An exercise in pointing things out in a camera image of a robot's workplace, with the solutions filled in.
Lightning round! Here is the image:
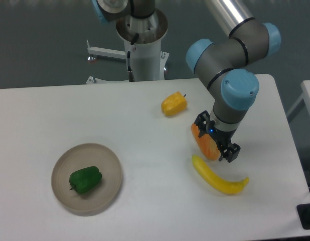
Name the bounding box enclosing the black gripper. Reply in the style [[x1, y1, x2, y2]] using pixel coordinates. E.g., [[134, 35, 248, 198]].
[[195, 110, 241, 163]]

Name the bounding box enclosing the green bell pepper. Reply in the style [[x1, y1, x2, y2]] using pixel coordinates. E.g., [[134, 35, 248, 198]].
[[69, 166, 102, 194]]

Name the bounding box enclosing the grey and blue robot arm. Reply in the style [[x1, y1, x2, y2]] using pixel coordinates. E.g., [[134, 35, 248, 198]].
[[92, 1, 281, 162]]

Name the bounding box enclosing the yellow bell pepper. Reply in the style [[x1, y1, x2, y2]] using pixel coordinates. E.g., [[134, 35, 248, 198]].
[[161, 91, 188, 116]]

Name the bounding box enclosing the beige round plate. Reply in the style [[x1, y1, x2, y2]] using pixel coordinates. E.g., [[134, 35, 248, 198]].
[[51, 143, 123, 216]]

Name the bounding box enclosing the orange fruit wedge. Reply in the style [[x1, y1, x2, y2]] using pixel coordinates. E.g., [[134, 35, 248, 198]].
[[191, 123, 220, 161]]

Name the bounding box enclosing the yellow banana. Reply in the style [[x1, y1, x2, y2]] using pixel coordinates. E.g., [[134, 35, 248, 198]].
[[192, 155, 250, 195]]

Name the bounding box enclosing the white side table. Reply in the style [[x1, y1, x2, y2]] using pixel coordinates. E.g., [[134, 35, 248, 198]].
[[286, 80, 310, 123]]

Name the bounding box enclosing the black device at edge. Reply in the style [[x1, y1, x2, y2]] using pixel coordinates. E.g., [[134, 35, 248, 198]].
[[296, 203, 310, 230]]

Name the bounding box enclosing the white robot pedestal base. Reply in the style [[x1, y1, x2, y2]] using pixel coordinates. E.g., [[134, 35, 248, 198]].
[[87, 9, 169, 82]]

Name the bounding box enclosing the black base cable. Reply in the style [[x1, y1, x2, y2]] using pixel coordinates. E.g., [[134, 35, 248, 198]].
[[126, 33, 139, 82]]

